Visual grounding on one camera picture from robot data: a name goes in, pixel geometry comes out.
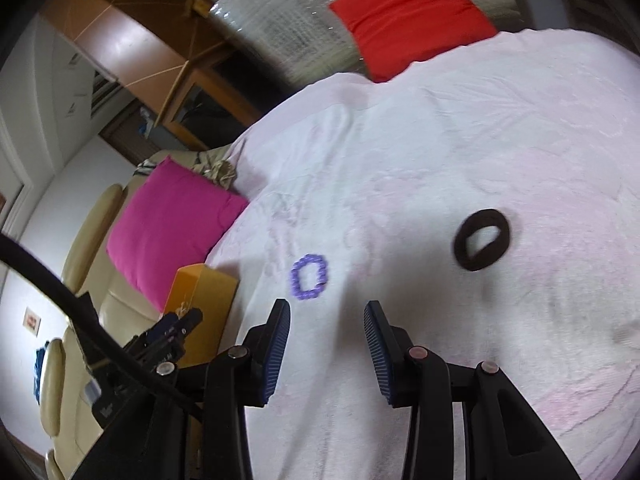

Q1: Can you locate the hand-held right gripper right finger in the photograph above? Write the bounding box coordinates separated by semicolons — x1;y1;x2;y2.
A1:
363;300;583;480

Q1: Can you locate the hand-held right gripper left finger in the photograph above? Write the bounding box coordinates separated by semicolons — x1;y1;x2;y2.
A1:
75;298;292;480

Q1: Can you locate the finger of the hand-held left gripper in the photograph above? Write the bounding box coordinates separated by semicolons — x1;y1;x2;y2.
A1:
127;327;187;367
159;307;203;341

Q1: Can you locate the orange jewelry box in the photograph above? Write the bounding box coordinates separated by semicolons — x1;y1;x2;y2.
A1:
160;263;240;368

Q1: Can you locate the purple bead bracelet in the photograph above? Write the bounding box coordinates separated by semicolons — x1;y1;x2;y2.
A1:
291;253;329;302

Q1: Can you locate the blue cloth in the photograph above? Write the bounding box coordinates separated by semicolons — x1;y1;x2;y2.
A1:
32;340;51;403

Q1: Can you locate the pink cushion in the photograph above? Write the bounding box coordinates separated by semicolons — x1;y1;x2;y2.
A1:
106;156;250;313

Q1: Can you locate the beige sofa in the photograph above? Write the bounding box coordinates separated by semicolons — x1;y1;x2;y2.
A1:
37;147;201;480

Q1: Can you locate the patterned crumpled cloth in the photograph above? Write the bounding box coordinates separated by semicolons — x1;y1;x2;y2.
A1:
135;152;238;191

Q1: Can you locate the white fleece blanket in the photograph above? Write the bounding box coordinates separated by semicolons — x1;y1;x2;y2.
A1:
205;27;640;480

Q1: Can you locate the wooden side table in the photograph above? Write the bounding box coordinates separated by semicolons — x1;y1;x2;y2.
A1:
152;0;266;151

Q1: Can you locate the silver foil mat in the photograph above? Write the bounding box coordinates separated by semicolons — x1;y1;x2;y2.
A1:
207;0;516;96

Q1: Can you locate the red cushion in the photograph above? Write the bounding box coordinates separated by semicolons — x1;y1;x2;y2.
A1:
328;0;500;83

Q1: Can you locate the black cable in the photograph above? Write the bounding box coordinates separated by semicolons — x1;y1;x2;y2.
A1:
0;232;206;421

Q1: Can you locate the black hair tie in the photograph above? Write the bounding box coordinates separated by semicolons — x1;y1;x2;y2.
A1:
454;208;511;273

